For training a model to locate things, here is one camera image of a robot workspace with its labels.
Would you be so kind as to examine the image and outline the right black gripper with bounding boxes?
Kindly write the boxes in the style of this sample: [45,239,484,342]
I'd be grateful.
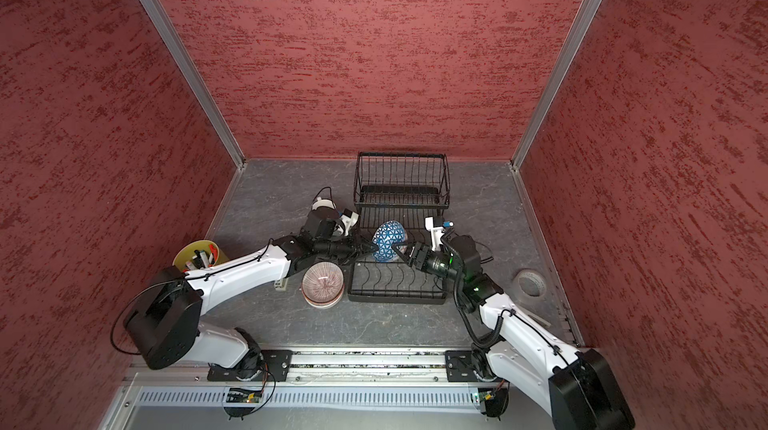
[391,241,465,285]

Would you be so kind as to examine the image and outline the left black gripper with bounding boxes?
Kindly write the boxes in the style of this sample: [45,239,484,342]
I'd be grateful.
[316,228,380,264]

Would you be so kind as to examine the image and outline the blue triangle pattern bowl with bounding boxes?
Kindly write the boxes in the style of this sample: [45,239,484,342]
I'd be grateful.
[372,220,407,263]

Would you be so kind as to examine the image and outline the pink striped bowl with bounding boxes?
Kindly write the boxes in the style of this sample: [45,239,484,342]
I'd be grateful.
[301,262,345,302]

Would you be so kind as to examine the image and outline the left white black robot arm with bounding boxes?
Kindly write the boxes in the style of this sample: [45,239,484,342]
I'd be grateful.
[110,233,378,381]

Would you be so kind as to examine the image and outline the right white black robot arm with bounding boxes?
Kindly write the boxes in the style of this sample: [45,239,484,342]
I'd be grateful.
[392,236,636,429]

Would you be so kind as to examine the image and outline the grey tape roll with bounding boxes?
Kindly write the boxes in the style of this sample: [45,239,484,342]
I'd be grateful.
[512,269,548,300]

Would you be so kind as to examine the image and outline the markers in yellow cup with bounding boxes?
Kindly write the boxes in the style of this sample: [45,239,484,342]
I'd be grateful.
[182,243,220,271]

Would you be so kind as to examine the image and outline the yellow cup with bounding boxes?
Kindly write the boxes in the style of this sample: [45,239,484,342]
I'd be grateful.
[173,240,229,272]

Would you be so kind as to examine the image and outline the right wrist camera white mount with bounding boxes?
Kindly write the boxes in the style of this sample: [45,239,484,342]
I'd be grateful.
[425,216,454,251]

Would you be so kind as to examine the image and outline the black wire dish rack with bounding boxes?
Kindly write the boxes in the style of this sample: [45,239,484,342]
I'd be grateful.
[347,151,450,305]

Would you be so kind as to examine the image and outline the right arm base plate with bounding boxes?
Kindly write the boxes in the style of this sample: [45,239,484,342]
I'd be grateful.
[444,349,501,383]

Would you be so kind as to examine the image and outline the aluminium front rail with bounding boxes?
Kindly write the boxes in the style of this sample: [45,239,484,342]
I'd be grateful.
[122,345,613,386]

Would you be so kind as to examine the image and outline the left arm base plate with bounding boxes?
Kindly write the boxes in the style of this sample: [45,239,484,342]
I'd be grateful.
[207,349,294,385]

